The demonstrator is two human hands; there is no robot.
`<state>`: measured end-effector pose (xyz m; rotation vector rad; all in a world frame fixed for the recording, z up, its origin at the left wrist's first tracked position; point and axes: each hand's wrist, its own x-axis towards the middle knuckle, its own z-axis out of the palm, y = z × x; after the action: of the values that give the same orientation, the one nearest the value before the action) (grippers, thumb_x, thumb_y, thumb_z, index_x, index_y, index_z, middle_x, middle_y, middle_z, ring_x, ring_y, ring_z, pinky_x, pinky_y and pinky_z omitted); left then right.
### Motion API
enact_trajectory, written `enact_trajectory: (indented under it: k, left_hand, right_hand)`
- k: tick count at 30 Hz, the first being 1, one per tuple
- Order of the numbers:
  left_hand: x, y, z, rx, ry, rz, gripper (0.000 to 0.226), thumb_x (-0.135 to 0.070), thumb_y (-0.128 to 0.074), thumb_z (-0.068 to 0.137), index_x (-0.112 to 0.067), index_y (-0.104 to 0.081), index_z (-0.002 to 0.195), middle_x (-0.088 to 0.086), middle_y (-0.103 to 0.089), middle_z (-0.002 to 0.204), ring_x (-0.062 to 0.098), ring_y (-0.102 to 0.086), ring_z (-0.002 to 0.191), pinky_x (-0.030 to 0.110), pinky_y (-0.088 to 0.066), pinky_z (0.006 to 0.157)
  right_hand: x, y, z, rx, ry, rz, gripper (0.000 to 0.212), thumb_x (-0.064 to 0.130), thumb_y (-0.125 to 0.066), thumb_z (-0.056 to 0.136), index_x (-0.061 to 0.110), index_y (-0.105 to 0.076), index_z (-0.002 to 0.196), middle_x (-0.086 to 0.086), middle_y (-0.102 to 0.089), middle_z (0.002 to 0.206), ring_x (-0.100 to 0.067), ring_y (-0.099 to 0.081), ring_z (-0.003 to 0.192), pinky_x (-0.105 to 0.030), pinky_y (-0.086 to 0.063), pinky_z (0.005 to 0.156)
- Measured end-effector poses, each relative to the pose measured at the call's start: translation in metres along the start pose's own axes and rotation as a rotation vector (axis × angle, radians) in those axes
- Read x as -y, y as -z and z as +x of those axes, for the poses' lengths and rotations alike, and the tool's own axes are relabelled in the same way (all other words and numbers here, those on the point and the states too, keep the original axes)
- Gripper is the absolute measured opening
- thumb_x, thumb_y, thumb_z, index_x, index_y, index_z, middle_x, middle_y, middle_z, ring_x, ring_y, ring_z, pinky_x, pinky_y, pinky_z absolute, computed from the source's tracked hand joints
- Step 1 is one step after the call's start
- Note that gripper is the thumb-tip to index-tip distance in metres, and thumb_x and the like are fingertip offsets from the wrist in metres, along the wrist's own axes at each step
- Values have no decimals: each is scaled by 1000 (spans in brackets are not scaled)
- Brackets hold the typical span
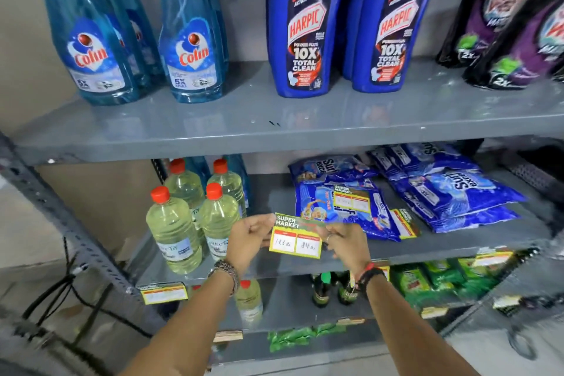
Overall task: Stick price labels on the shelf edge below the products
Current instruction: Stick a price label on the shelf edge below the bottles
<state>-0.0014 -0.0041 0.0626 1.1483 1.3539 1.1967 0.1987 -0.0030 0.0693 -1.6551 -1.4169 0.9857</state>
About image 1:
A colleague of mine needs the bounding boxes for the black cables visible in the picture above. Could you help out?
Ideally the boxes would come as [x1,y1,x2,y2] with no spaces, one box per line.
[22,237,152,339]

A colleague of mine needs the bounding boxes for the blue toilet cleaner bottle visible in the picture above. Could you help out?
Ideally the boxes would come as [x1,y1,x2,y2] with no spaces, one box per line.
[266,0,342,98]
[352,0,434,93]

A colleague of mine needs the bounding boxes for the black wrist band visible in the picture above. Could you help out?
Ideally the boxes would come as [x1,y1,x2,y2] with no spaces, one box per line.
[356,268,386,295]

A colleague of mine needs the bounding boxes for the blue glass cleaner bottle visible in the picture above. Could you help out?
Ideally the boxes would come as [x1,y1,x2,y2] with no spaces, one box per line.
[110,0,166,81]
[84,0,152,90]
[152,0,225,103]
[20,0,141,106]

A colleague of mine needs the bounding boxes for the dark purple detergent pouch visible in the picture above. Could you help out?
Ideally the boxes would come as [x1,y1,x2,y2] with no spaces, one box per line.
[436,0,551,69]
[463,0,564,90]

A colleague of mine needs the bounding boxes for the dark green glass bottle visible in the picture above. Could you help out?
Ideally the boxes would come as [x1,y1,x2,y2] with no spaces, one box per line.
[312,273,332,308]
[337,272,360,306]

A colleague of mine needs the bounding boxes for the grey metal shelving rack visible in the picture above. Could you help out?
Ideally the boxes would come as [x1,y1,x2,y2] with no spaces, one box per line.
[0,58,564,376]

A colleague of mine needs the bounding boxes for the person's right forearm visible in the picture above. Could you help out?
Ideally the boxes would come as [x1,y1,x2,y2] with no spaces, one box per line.
[363,276,481,376]

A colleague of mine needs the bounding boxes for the green detergent packet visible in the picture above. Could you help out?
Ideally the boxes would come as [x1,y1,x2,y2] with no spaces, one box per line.
[456,257,503,301]
[390,263,434,308]
[268,329,318,353]
[423,260,459,293]
[315,323,346,338]

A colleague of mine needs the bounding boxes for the person's right hand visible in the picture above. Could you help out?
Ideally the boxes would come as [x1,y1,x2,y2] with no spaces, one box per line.
[324,222,372,277]

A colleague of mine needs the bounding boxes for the person's left forearm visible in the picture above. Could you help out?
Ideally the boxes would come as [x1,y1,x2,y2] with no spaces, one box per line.
[119,272,239,376]

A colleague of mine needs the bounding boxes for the pale yellow liquid bottle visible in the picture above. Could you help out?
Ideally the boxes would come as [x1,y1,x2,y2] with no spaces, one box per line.
[235,278,263,328]

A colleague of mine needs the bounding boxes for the silver metal wristwatch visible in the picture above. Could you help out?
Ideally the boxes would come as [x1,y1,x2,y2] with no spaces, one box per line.
[208,260,241,295]

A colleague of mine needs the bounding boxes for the blue detergent powder packet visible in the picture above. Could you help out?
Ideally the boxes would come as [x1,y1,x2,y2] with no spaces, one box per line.
[295,177,402,242]
[288,155,379,182]
[423,206,521,233]
[369,142,479,178]
[390,169,527,218]

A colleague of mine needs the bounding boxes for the person's left hand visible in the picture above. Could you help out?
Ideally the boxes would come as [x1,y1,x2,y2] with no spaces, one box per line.
[225,214,276,276]

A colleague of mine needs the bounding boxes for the clear yellow red-capped bottle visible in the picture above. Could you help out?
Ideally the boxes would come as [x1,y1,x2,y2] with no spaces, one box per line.
[145,186,203,276]
[207,158,247,218]
[164,158,207,213]
[197,183,241,262]

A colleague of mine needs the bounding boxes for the yellow green price tag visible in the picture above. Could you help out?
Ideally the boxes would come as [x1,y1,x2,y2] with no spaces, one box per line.
[269,213,342,259]
[325,186,372,214]

